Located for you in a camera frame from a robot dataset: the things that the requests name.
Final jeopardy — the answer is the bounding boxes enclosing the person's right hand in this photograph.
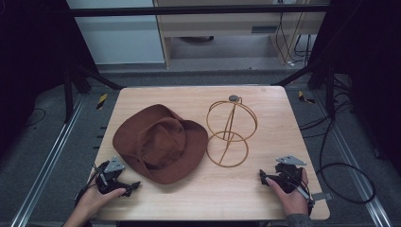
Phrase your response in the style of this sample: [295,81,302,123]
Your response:
[265,167,312,218]

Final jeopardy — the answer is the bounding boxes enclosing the bundle of black cables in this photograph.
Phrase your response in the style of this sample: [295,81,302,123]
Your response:
[298,75,357,140]

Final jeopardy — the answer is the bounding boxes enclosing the white cabinet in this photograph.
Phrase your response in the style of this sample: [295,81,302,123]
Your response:
[66,0,166,66]

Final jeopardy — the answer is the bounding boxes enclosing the brown wide-brim hat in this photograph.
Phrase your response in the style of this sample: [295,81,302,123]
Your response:
[112,103,210,185]

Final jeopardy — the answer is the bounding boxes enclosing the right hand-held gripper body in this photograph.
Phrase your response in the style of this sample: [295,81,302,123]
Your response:
[273,153,307,194]

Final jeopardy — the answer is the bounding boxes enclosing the gold wire hat stand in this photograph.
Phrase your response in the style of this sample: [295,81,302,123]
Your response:
[205,94,259,168]

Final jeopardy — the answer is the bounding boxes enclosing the black metal stand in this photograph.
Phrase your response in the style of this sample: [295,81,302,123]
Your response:
[61,61,126,125]
[271,58,337,121]

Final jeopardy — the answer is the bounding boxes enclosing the aluminium rail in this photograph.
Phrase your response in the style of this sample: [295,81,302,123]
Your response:
[313,90,393,227]
[9,94,88,227]

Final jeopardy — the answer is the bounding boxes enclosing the light wooden desk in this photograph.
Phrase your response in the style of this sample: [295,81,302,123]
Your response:
[152,0,316,69]

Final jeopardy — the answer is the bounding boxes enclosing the hanging black cables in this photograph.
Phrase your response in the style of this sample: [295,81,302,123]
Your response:
[274,11,314,68]

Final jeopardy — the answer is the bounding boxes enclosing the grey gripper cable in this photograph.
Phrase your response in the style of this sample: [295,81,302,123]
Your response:
[295,183,316,217]

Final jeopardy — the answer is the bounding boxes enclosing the person's left hand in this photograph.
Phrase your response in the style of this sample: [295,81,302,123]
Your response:
[71,186,128,222]

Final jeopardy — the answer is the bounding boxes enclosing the yellow black tape piece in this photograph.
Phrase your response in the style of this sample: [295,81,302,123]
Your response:
[297,90,316,105]
[96,93,109,111]

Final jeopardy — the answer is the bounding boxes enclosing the looped black floor cable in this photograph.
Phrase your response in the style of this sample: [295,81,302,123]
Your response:
[316,117,376,205]

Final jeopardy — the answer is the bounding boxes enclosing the black frame crossbar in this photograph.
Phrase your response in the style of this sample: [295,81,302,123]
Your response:
[66,3,331,18]

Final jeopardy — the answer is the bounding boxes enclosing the dark curtain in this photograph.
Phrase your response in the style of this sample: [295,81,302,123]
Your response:
[306,0,401,176]
[0,0,99,155]

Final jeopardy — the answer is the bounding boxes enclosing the grey plug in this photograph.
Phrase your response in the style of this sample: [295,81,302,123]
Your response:
[311,191,334,202]

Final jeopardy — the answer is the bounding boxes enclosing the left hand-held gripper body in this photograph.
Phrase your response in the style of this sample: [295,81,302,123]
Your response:
[95,155,127,195]

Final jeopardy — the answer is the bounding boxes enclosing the thin black floor cable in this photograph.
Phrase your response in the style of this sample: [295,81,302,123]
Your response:
[23,107,47,129]

